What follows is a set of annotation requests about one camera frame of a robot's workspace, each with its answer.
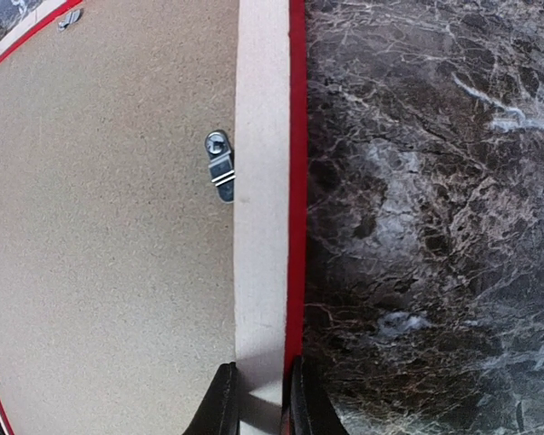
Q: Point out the brown backing board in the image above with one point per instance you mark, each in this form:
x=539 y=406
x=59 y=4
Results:
x=116 y=287

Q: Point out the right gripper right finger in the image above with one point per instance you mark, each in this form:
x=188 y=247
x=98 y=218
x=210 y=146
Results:
x=309 y=410

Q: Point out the wooden picture frame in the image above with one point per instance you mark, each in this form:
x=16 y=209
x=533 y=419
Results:
x=249 y=169

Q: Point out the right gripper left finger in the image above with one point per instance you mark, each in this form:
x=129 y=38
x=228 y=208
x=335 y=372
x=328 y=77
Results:
x=218 y=412

